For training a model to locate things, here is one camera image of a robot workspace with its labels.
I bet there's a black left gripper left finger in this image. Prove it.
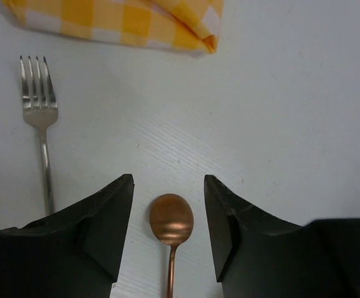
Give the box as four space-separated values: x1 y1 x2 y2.
0 174 134 297

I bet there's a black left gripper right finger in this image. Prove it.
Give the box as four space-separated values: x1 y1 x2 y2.
204 175 360 297

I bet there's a copper spoon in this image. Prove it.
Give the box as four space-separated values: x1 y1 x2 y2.
149 194 194 298

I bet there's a silver fork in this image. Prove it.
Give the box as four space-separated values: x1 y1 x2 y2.
20 57 58 215

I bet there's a yellow white checkered cloth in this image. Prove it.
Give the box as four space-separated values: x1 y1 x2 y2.
3 0 223 53

